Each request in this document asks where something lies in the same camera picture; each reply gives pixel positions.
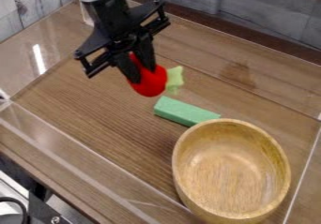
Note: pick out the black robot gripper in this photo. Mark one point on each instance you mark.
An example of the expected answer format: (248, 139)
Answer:
(123, 30)

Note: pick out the red plush strawberry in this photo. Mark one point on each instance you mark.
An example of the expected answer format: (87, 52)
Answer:
(159, 81)

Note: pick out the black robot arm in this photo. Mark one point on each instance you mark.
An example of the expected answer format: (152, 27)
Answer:
(123, 30)

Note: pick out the green foam block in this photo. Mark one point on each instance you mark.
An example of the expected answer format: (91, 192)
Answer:
(180, 112)

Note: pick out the wooden bowl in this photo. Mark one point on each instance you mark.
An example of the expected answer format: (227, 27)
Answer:
(231, 172)

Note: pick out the clear acrylic corner bracket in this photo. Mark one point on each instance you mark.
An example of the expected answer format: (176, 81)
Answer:
(85, 13)

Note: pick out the clear acrylic enclosure wall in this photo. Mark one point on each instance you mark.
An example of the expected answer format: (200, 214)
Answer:
(100, 189)

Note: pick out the black metal mount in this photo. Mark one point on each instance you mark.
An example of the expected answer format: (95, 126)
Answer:
(41, 214)

